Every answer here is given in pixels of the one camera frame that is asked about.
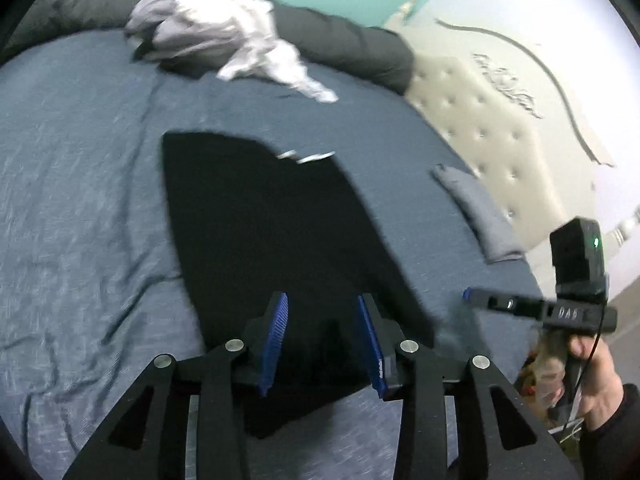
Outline white garment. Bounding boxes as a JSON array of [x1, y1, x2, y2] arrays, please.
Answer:
[[175, 0, 339, 105]]

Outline folded grey garment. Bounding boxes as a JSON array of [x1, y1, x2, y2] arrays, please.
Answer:
[[432, 164, 523, 264]]

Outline thin black cable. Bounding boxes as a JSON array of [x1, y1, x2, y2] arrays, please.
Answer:
[[560, 310, 608, 433]]

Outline rolled dark grey duvet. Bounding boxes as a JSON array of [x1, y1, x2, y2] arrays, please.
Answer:
[[7, 0, 416, 95]]

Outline light grey garment black cuffs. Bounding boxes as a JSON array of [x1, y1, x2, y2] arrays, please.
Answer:
[[124, 0, 211, 67]]

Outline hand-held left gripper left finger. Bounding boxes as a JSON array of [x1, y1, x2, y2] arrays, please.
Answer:
[[62, 291, 289, 480]]

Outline person's right hand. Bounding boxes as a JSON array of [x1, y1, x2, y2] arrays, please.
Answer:
[[569, 334, 626, 434]]

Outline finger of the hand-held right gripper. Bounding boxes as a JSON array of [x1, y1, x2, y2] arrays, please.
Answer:
[[462, 287, 546, 317]]

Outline bed with blue sheet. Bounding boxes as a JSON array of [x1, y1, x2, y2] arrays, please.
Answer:
[[0, 27, 546, 480]]

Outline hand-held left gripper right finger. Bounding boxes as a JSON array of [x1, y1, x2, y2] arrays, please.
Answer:
[[356, 294, 581, 480]]

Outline black t-shirt with white collar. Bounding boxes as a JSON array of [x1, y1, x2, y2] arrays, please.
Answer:
[[161, 131, 436, 438]]

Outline cream tufted headboard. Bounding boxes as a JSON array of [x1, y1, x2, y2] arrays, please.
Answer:
[[382, 0, 640, 273]]

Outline person's right forearm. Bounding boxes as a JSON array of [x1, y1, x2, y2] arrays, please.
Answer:
[[577, 382, 640, 480]]

